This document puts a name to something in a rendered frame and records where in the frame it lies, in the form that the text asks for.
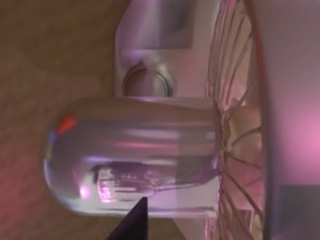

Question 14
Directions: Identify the off-white plastic fan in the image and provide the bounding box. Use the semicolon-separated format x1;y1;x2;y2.
42;0;267;240

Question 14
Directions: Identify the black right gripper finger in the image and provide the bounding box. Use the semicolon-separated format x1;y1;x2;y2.
106;196;150;240

